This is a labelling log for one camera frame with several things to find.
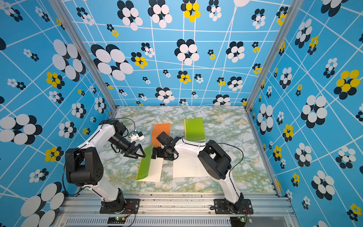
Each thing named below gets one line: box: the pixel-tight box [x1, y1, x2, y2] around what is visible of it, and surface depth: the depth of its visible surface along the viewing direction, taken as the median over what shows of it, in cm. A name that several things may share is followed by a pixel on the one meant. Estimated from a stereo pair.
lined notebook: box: [172, 154, 210, 178], surface depth 88 cm
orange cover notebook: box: [148, 122, 172, 148], surface depth 108 cm
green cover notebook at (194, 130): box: [183, 117, 206, 142], surface depth 108 cm
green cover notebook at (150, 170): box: [136, 142, 165, 183], surface depth 84 cm
